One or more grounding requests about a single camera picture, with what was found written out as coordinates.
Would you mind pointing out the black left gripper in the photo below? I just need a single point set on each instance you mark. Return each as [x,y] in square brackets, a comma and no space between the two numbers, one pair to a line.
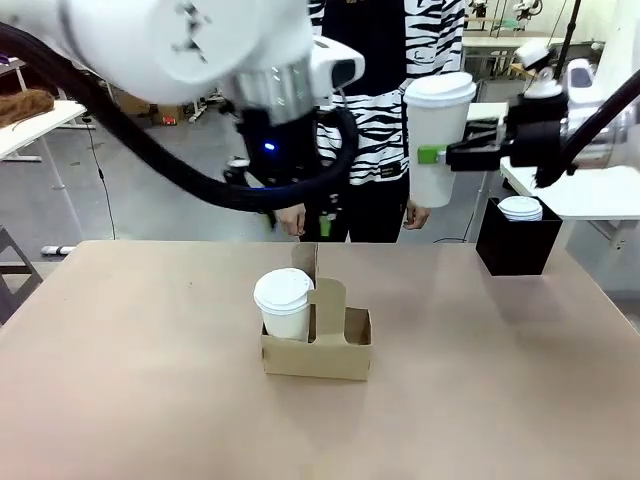
[280,150]

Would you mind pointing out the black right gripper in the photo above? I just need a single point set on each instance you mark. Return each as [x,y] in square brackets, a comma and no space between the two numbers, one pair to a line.
[537,130]

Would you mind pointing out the white paper cup with lid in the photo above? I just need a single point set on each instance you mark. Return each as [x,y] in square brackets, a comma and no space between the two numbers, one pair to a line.
[285,315]
[435,125]

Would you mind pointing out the brown cardboard cup carrier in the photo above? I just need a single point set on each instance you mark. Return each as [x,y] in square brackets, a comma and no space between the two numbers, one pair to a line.
[320,362]

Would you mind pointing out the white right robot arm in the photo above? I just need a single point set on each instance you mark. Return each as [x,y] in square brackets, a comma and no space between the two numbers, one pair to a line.
[615,75]

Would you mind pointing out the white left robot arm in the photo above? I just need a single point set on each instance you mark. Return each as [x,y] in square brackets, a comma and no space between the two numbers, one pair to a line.
[165,40]

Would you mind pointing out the stack of white cup lids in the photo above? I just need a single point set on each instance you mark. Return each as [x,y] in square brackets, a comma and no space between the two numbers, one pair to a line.
[521,207]

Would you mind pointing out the person's right hand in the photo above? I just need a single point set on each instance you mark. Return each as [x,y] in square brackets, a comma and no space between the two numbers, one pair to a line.
[292,218]

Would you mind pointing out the person's left hand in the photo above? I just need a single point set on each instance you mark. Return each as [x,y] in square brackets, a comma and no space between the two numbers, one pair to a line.
[417,215]

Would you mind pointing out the person in zebra striped shirt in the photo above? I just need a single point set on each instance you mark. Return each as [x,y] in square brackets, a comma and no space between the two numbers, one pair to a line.
[380,125]

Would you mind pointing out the white background workbench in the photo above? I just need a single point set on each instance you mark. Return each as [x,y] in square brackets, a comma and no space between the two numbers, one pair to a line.
[500,42]

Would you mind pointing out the black square lid box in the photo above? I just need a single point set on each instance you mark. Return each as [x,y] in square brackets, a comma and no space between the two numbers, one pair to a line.
[515,245]

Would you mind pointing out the large white side table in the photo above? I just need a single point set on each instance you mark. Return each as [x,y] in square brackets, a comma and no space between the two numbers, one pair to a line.
[585,195]

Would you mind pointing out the black tripod pole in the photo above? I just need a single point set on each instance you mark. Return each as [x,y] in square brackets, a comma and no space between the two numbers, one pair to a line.
[570,30]

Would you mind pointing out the white tube on floor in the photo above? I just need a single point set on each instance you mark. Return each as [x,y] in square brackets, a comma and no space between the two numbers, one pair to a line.
[57,248]

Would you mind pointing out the white table with brown item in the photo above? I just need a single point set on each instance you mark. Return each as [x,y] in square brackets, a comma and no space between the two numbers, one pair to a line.
[35,130]

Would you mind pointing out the brown fuzzy object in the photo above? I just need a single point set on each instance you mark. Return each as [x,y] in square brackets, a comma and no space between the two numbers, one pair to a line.
[25,107]

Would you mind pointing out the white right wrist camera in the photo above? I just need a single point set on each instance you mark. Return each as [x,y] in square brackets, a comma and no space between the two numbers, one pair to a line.
[537,65]

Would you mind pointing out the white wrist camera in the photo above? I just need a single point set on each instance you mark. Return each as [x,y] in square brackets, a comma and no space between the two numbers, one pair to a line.
[537,65]
[340,65]

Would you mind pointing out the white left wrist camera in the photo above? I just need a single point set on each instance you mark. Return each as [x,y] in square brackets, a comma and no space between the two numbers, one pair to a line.
[340,65]

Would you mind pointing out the black metal frame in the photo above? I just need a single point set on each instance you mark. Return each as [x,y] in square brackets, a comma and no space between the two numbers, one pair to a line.
[15,280]

